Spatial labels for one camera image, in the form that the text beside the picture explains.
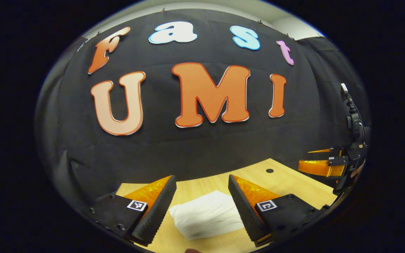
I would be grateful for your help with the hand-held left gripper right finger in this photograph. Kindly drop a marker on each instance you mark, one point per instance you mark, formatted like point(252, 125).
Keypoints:
point(244, 211)

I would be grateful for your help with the white jeans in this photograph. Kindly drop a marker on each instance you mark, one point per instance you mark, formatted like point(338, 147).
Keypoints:
point(206, 214)

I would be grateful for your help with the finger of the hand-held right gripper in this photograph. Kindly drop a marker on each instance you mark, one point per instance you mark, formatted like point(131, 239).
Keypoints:
point(329, 151)
point(318, 167)

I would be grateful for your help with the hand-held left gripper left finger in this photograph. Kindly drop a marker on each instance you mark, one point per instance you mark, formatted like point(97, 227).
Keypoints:
point(158, 211)

